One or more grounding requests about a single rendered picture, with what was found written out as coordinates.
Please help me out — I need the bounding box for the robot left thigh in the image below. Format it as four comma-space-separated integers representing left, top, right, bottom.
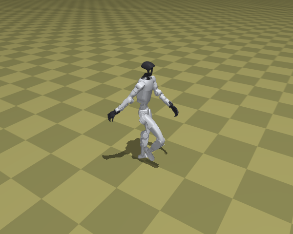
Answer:
140, 109, 152, 139

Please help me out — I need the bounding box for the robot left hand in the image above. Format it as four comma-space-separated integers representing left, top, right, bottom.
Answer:
168, 101, 179, 117

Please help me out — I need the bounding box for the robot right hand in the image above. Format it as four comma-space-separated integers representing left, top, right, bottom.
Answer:
108, 110, 120, 122

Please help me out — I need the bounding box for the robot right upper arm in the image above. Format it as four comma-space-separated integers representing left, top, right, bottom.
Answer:
128, 81, 145, 104

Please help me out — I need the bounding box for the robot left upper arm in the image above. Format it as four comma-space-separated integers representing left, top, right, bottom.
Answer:
151, 76, 162, 96

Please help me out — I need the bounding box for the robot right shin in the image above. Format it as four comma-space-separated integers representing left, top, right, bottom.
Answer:
148, 139, 164, 154

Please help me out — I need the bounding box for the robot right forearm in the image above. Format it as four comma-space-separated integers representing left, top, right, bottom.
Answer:
115, 97, 131, 112

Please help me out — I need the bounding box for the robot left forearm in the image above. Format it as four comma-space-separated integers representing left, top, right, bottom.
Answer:
159, 93, 170, 107

